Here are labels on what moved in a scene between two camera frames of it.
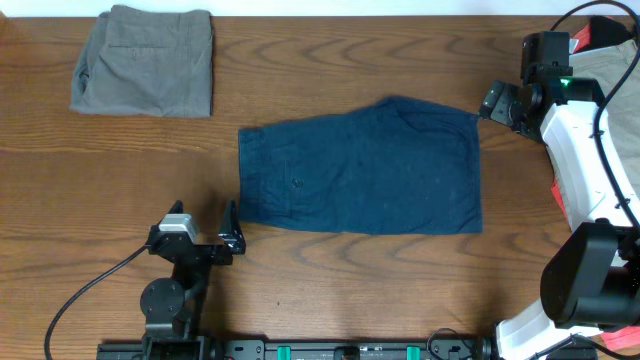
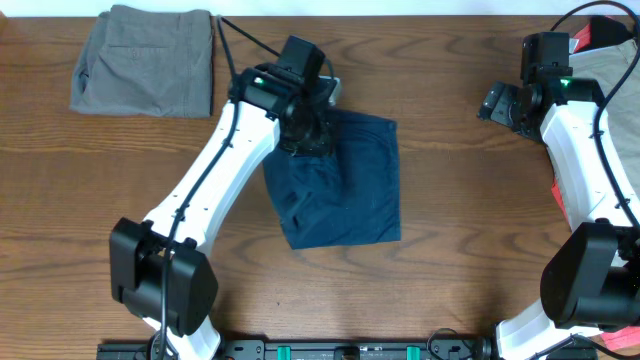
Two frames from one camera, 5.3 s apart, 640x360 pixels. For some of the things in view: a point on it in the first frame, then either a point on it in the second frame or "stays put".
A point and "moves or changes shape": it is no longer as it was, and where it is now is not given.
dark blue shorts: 401,167 moves or changes shape
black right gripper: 505,111 stays put
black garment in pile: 605,32 stays put
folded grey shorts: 141,60 stays put
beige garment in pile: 621,108 stays put
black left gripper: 203,248 → 310,133
